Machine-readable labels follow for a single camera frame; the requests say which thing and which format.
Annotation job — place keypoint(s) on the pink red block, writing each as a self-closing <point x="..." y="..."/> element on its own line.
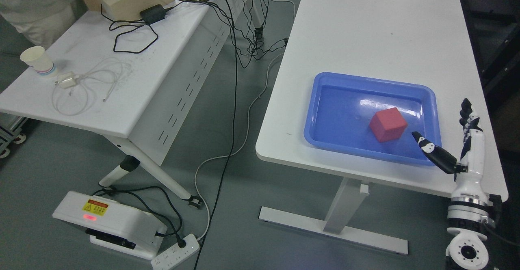
<point x="388" y="124"/>

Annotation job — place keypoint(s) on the white charger with cable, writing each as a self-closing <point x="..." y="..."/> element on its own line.
<point x="74" y="93"/>

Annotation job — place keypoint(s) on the black power adapter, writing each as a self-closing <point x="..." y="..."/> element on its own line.
<point x="153" y="14"/>

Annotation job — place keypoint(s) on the person in beige clothes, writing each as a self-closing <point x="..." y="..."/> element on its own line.
<point x="42" y="22"/>

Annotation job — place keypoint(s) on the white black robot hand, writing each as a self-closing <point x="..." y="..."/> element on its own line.
<point x="468" y="170"/>

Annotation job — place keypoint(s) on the white folding desk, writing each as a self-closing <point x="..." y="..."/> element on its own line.
<point x="136" y="101"/>

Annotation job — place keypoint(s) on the white power strip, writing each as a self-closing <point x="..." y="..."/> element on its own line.
<point x="174" y="256"/>

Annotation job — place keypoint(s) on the blue plastic tray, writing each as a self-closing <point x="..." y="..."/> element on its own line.
<point x="342" y="106"/>

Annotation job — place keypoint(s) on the white box device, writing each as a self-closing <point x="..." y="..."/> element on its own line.
<point x="113" y="225"/>

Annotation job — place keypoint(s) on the paper cup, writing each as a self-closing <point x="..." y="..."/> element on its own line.
<point x="37" y="58"/>

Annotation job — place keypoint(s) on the white table with T-foot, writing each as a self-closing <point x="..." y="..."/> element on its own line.
<point x="422" y="42"/>

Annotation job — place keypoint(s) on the black metal shelf rack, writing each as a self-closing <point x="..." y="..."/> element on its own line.
<point x="493" y="26"/>

